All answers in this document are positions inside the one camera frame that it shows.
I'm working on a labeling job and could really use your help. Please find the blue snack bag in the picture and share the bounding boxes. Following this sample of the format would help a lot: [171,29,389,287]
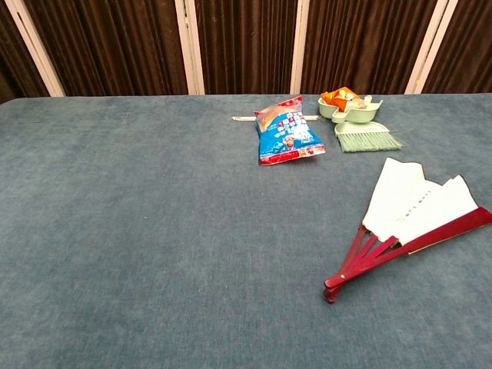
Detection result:
[253,95,327,167]

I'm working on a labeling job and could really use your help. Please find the red ribbed paper folding fan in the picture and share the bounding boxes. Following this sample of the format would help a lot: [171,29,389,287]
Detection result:
[323,156,492,305]

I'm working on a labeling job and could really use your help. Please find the white wrapped straw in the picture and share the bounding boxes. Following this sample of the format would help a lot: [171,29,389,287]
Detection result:
[231,113,322,122]

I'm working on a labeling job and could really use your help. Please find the mint green dustpan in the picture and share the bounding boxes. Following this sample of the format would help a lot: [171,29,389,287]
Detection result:
[317,95,384,125]

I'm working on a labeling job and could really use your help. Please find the white screen frame post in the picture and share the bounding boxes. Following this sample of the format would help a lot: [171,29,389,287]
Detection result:
[404,0,460,95]
[3,0,65,98]
[175,0,206,96]
[290,0,311,95]

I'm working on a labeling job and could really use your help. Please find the mint green hand brush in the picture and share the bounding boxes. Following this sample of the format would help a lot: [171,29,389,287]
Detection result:
[333,121,404,154]

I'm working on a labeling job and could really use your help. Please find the orange crumpled snack wrapper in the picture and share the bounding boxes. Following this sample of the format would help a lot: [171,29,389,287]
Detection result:
[321,87,361,112]

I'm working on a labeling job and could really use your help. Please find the blue velvet table cloth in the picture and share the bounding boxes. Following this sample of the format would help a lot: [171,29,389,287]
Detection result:
[0,93,492,369]

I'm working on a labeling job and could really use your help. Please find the white crumpled paper scrap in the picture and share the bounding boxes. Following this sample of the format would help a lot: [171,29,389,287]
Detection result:
[347,95,374,111]

